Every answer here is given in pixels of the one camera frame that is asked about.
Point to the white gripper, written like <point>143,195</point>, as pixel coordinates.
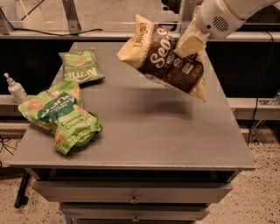
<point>215,23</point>

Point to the brown SeaSalt chip bag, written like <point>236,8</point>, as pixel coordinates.
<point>150,51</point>

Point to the green coconut crunch rice chip bag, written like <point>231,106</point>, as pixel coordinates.
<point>59,110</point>

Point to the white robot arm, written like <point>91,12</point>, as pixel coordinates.
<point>247,8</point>

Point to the green Kettle chip bag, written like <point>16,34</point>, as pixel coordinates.
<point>81,66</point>

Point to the grey drawer cabinet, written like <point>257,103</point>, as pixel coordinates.
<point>150,133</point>

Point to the white pump bottle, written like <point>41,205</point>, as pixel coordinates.
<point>16,89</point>

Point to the lower drawer with knob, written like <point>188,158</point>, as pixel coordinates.
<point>139,212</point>

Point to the drawer with knob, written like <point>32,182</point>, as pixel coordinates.
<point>139,212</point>
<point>131,192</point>

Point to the upper drawer with knob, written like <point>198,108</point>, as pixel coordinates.
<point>131,192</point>

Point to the black table leg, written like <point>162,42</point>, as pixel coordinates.
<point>22,199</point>

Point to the grey metal bracket right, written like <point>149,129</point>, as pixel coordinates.
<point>186,13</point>

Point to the grey metal bracket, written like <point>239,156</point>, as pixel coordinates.
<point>73,22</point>
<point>186,13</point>

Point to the grey metal bracket left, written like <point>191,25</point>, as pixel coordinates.
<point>73,22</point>

